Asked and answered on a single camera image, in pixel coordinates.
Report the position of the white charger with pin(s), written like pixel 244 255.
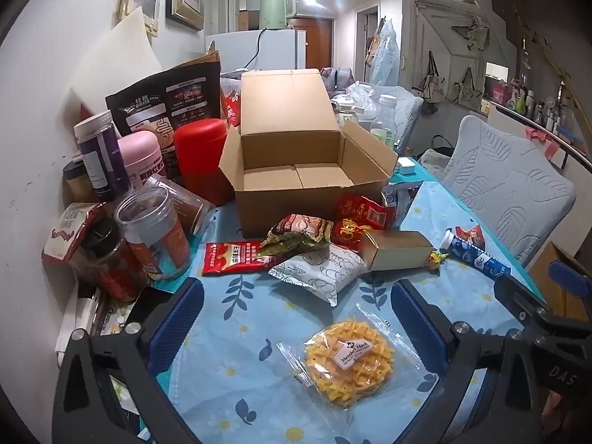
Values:
pixel 405 166

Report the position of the wall intercom panel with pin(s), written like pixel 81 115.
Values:
pixel 138 0

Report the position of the grey leaf pattern chair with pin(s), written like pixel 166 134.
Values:
pixel 504 180
pixel 409 111

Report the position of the clear jar brown contents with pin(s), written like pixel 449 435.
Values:
pixel 189 203

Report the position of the small gold box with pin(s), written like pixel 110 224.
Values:
pixel 393 252

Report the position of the red canister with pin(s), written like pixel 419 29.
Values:
pixel 203 157

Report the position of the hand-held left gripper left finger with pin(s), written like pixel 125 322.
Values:
pixel 178 323

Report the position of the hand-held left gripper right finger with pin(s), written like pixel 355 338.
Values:
pixel 416 328

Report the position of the white foam board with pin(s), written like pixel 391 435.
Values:
pixel 122 60

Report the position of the red gold print snack packet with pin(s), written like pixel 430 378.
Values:
pixel 349 235
pixel 365 212

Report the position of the plastic bottle green drink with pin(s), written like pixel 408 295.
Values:
pixel 384 125

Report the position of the crumpled clear plastic bag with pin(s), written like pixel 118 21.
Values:
pixel 365 92

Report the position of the white patterned snack packet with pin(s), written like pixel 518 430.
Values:
pixel 319 273

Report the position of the white flat box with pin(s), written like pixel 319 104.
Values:
pixel 76 319

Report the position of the light blue floral tablecloth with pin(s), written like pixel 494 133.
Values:
pixel 240 314

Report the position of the hanging tote bag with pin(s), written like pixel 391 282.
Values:
pixel 432 81
pixel 469 88

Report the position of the black pouch bag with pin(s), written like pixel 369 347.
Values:
pixel 157 101

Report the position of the small red blue packet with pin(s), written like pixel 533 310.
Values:
pixel 474 236

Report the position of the patterned backpack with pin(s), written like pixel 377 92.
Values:
pixel 340 78

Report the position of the brown door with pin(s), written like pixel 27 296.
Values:
pixel 319 41

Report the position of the brown paper bag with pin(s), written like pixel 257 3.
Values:
pixel 203 60

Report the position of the small brown jar black lid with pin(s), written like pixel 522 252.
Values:
pixel 78 182

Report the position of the blue tablet tube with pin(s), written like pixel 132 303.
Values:
pixel 476 254

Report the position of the green brown snack packet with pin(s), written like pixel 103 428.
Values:
pixel 296 233

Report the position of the green electric kettle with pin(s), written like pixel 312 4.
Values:
pixel 273 9

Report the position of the row of assorted bottles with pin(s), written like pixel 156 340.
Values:
pixel 532 101

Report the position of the pink canister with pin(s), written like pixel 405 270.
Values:
pixel 141 157

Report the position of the cardboard box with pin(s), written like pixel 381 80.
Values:
pixel 286 115

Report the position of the dark jar red label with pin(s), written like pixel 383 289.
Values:
pixel 113 263

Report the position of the clear jar orange label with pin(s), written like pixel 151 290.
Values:
pixel 155 236

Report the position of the white fridge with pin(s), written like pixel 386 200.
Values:
pixel 277 51

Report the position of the brown cardboard carton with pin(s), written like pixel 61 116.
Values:
pixel 562 300

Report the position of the red bag white print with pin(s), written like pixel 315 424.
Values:
pixel 232 106

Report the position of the small green toy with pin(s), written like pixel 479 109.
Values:
pixel 435 259

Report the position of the purple label jar white lid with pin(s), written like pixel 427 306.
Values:
pixel 101 152

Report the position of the hanging clear plastic bag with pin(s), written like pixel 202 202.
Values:
pixel 386 53

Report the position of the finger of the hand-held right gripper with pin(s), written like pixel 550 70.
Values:
pixel 518 298
pixel 571 274

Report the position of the white teapot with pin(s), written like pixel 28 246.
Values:
pixel 347 107

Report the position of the pink red gift box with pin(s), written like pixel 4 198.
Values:
pixel 545 143

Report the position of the yellow noodle snack clear packet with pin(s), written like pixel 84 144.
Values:
pixel 351 360

